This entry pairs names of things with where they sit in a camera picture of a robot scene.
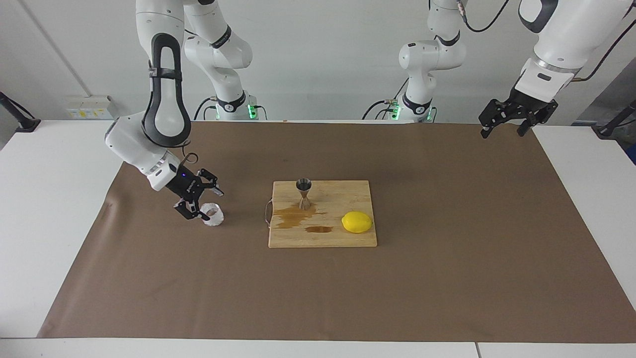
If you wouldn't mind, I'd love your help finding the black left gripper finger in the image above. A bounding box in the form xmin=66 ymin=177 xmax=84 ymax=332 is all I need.
xmin=479 ymin=98 xmax=512 ymax=138
xmin=518 ymin=103 xmax=558 ymax=137

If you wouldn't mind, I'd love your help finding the white wall socket box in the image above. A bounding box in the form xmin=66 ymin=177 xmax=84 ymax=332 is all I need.
xmin=66 ymin=95 xmax=117 ymax=120

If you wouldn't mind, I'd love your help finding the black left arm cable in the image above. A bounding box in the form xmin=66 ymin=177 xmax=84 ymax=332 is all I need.
xmin=460 ymin=0 xmax=636 ymax=83

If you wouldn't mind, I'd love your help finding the yellow lemon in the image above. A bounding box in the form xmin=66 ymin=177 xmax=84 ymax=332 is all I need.
xmin=341 ymin=211 xmax=373 ymax=234

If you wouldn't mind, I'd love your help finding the black clamp stand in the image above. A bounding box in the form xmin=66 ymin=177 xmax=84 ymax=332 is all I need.
xmin=594 ymin=99 xmax=636 ymax=139
xmin=0 ymin=92 xmax=41 ymax=132

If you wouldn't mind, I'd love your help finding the small clear glass cup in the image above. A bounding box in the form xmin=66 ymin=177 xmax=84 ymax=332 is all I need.
xmin=203 ymin=201 xmax=224 ymax=227

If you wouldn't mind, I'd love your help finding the steel double jigger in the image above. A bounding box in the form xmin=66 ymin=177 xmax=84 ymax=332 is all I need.
xmin=296 ymin=179 xmax=313 ymax=210

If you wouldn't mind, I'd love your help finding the black base cable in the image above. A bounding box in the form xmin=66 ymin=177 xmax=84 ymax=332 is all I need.
xmin=194 ymin=97 xmax=218 ymax=121
xmin=362 ymin=75 xmax=405 ymax=120

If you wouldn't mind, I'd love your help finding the brown paper table mat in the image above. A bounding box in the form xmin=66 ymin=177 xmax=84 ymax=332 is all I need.
xmin=37 ymin=119 xmax=636 ymax=344

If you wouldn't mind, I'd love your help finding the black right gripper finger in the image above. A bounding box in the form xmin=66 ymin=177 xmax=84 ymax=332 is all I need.
xmin=198 ymin=169 xmax=224 ymax=196
xmin=174 ymin=199 xmax=209 ymax=220

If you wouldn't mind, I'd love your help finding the wooden cutting board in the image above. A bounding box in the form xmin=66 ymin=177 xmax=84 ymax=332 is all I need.
xmin=264 ymin=180 xmax=378 ymax=248

